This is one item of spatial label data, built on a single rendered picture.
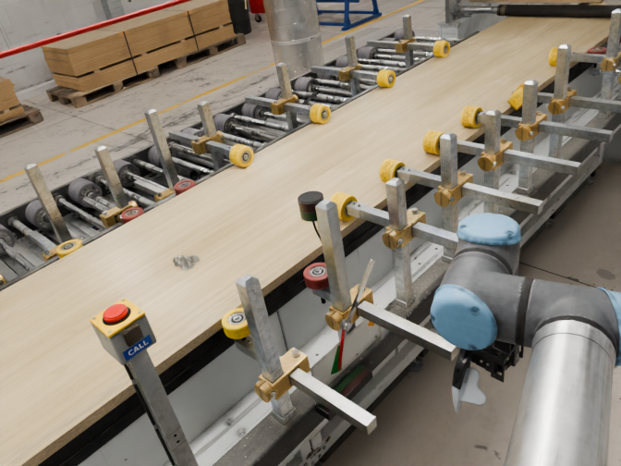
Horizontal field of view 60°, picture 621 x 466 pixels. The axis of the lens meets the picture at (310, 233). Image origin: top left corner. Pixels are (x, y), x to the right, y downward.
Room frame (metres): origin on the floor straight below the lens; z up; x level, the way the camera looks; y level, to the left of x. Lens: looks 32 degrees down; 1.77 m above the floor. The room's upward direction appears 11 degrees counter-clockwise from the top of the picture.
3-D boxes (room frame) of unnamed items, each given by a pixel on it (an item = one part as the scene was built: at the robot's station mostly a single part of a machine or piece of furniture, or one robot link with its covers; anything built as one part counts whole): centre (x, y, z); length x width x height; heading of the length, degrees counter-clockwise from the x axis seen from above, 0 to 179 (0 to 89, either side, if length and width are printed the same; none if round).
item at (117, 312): (0.72, 0.34, 1.22); 0.04 x 0.04 x 0.02
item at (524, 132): (1.71, -0.83, 0.95); 0.14 x 0.06 x 0.05; 130
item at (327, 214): (1.05, -0.05, 0.94); 0.04 x 0.04 x 0.48; 40
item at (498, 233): (0.66, -0.26, 1.25); 0.10 x 0.09 x 0.12; 147
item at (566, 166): (1.56, -0.65, 0.95); 0.50 x 0.04 x 0.04; 40
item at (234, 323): (1.04, 0.22, 0.85); 0.08 x 0.08 x 0.11
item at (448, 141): (1.38, -0.43, 0.90); 0.04 x 0.04 x 0.48; 40
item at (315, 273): (1.17, 0.00, 0.85); 0.08 x 0.08 x 0.11
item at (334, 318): (1.07, -0.06, 0.85); 0.14 x 0.06 x 0.05; 130
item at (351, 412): (0.89, 0.09, 0.82); 0.44 x 0.03 x 0.04; 40
